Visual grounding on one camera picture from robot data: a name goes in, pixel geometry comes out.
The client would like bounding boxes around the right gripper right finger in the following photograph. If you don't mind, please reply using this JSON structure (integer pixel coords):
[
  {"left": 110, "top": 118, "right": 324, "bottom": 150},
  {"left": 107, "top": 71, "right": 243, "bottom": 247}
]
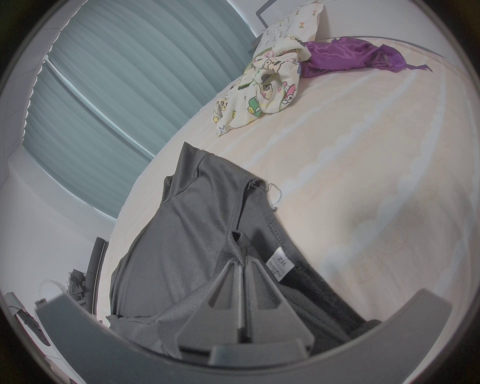
[{"left": 243, "top": 256, "right": 316, "bottom": 356}]

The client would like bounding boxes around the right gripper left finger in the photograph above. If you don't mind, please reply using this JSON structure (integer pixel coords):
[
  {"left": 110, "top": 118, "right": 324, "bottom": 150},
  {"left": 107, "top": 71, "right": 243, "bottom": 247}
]
[{"left": 175, "top": 260, "right": 244, "bottom": 358}]

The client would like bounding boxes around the black T-shirt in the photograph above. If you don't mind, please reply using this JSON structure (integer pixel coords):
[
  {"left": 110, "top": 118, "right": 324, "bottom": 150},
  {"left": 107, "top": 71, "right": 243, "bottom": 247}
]
[{"left": 107, "top": 142, "right": 382, "bottom": 359}]

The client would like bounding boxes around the bed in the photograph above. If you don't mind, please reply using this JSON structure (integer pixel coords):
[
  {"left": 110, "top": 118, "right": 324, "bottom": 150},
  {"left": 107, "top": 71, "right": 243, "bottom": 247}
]
[{"left": 94, "top": 0, "right": 480, "bottom": 340}]

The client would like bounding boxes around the white printed garment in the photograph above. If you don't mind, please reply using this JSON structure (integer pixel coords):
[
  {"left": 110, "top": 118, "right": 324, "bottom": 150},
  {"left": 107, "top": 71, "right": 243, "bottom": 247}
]
[{"left": 213, "top": 35, "right": 312, "bottom": 137}]

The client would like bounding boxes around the blue-green curtain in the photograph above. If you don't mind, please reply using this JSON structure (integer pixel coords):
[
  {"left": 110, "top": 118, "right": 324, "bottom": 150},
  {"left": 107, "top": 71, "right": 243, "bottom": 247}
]
[
  {"left": 22, "top": 60, "right": 156, "bottom": 219},
  {"left": 47, "top": 0, "right": 260, "bottom": 160}
]

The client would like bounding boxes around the purple garment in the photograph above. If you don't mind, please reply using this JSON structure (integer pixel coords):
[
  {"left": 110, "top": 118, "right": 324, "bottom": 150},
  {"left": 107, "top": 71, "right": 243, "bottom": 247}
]
[{"left": 300, "top": 36, "right": 429, "bottom": 79}]

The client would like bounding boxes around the white printed pillow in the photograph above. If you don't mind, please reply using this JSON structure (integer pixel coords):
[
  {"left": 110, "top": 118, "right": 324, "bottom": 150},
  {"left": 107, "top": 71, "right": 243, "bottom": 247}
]
[{"left": 259, "top": 2, "right": 324, "bottom": 46}]

